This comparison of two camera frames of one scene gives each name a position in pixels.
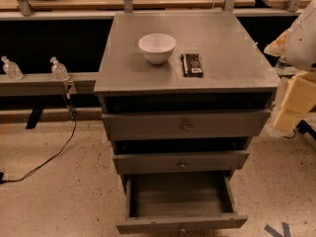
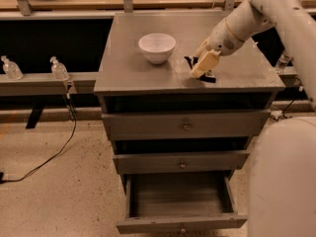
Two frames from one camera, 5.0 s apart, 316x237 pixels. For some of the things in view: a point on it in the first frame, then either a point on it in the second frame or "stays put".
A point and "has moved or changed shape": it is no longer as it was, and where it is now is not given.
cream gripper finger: (300, 96) to (207, 62)
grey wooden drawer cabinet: (181, 94) stays put
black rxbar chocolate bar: (192, 65) has moved or changed shape
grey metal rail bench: (77, 83) stays put
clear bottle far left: (12, 69) stays put
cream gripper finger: (287, 119) to (204, 45)
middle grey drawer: (179, 162) stays put
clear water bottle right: (280, 66) stays put
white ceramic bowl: (158, 47) stays put
